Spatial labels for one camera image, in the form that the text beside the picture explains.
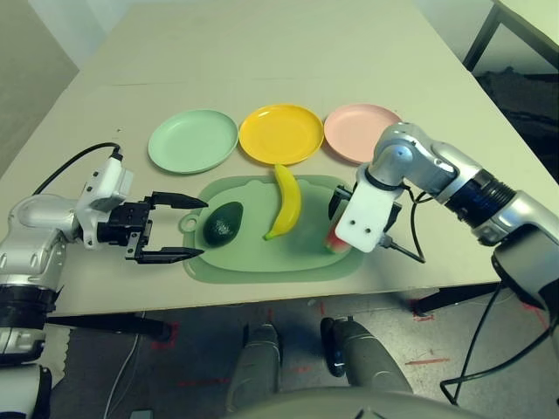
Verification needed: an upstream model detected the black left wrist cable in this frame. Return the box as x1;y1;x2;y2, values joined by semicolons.
32;141;125;196

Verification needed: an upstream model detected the white floor cable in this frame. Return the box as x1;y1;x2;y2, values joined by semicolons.
104;333;143;414

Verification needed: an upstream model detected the yellow banana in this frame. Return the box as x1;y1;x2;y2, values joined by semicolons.
262;163;302;242

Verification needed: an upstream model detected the yellow plate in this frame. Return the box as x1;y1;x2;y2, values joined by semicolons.
238;103;325;167

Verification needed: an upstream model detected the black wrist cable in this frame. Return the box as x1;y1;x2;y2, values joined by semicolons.
379;185;551;409
32;141;125;196

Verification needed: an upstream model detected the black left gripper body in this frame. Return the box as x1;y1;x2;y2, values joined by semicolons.
96;196;155;262

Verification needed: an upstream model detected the grey robot right leg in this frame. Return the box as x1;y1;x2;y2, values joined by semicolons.
321;317;414;394

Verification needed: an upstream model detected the green cutting board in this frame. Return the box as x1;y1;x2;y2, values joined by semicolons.
181;173;366;285

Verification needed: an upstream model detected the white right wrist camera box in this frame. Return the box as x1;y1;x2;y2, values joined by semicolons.
335;176;394;253

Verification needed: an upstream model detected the side table with black legs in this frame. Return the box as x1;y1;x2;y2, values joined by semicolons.
462;0;559;73

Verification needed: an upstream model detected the grey robot left leg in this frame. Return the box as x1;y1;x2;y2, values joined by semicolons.
226;322;283;411

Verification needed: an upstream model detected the grey robot torso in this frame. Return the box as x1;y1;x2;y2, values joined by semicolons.
222;386;494;419

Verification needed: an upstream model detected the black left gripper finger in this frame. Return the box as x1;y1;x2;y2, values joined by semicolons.
126;246;206;266
146;189;210;210

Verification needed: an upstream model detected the mint green plate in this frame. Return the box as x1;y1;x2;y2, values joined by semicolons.
147;108;239;176

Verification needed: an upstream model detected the black table foot bar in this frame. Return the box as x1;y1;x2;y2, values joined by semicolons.
45;312;174;341
412;283;503;318

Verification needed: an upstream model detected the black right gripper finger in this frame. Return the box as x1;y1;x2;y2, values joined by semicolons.
385;200;404;233
328;184;353;220

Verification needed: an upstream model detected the dark green avocado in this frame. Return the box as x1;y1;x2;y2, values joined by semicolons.
203;201;245;249

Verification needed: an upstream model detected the pink plate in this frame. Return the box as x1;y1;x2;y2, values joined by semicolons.
323;103;404;166

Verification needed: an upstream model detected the grey robot leg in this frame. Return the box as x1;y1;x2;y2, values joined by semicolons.
226;322;283;411
321;317;414;394

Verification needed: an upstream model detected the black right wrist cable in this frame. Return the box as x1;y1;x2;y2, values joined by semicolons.
379;185;551;409

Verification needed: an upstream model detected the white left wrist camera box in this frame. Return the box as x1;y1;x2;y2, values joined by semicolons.
74;155;135;250

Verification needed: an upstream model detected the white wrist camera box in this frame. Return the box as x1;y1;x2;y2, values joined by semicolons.
74;155;135;250
335;176;394;253

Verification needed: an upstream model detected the red watermelon slice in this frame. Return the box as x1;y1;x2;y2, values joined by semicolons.
323;224;353;255

